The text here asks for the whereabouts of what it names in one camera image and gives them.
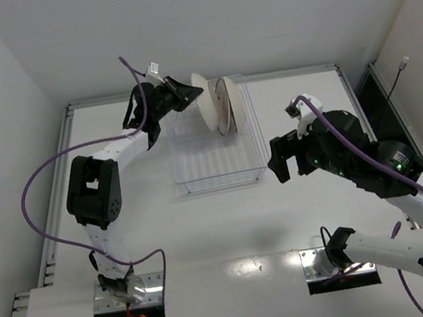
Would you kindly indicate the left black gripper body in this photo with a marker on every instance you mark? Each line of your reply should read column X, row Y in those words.
column 174, row 92

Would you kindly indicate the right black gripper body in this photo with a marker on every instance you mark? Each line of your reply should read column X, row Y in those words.
column 298, row 154

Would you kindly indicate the floral patterned plate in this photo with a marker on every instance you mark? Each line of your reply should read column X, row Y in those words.
column 205, row 103
column 236, row 103

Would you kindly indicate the orange sunburst glass plate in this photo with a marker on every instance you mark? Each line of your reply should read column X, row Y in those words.
column 225, row 106

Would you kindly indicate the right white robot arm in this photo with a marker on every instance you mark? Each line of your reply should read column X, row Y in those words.
column 348, row 246

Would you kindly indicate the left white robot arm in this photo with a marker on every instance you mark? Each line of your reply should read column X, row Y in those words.
column 94, row 190

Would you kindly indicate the clear wire dish rack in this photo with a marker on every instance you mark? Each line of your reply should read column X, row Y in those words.
column 205, row 161

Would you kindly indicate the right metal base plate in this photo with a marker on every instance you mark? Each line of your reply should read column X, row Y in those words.
column 317, row 268

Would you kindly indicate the metal base plate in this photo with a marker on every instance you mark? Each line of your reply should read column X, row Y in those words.
column 317, row 268
column 143, row 290

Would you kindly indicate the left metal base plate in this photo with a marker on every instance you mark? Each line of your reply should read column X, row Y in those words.
column 143, row 290

